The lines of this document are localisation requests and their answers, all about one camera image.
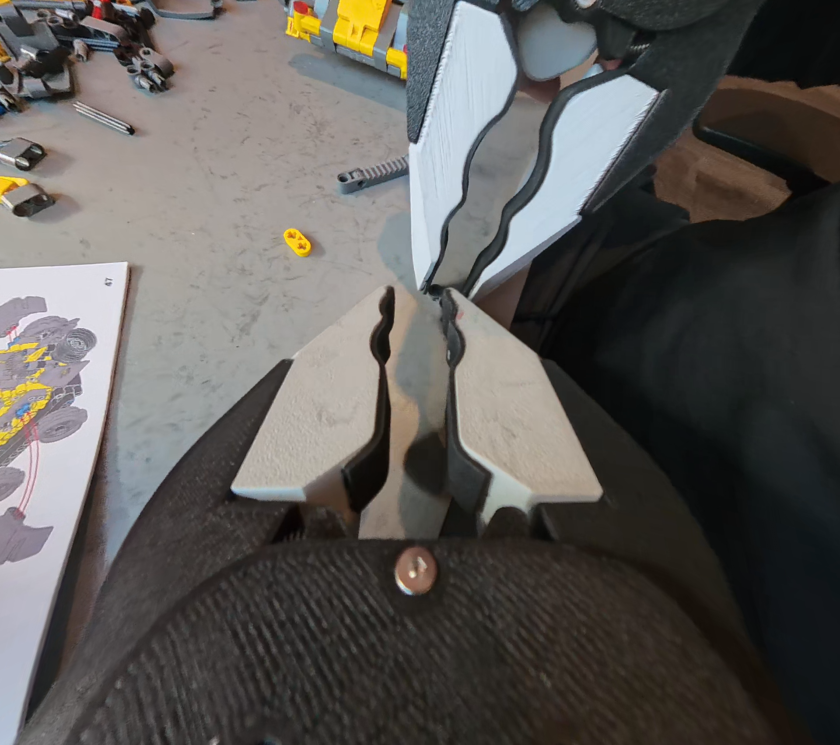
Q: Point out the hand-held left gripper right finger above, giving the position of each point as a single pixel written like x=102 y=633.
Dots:
x=525 y=430

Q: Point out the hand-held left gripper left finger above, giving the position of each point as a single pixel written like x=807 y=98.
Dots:
x=315 y=417

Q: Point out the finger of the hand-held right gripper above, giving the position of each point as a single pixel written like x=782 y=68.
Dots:
x=459 y=101
x=590 y=141

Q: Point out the grey gear rack piece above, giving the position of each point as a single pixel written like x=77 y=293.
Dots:
x=374 y=174

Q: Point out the black perpendicular connector piece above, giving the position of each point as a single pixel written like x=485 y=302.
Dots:
x=434 y=290

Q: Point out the small yellow two-hole piece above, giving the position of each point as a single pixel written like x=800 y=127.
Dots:
x=298 y=242

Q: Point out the person's dark clothing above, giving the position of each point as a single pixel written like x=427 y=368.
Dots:
x=689 y=364

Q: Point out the paper instruction booklet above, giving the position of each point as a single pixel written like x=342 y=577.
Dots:
x=79 y=298

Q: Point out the thin black axle rod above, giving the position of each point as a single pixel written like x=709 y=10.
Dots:
x=102 y=118

